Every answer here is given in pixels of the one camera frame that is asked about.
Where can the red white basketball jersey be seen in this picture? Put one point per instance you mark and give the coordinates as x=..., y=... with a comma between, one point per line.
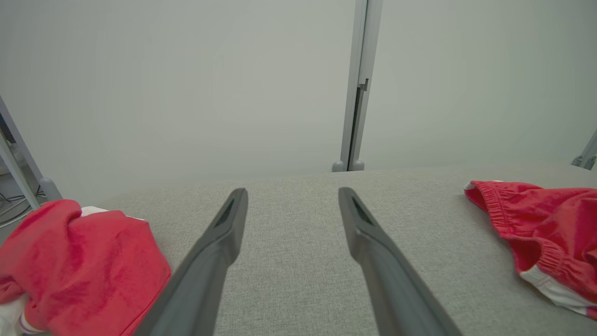
x=84, y=266

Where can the grey partition post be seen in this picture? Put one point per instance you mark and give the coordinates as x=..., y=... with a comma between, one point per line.
x=354, y=70

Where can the grey metal frame leg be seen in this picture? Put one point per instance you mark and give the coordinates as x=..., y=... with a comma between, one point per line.
x=16, y=175
x=28, y=154

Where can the red Bulls 23 shorts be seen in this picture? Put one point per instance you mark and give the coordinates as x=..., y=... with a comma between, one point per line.
x=555, y=228

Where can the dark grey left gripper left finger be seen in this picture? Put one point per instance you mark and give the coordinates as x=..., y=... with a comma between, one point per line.
x=205, y=270

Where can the grey metal stand foot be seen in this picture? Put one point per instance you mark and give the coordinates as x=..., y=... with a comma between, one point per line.
x=586, y=156

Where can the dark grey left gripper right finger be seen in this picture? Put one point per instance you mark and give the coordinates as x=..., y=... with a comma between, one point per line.
x=387, y=280

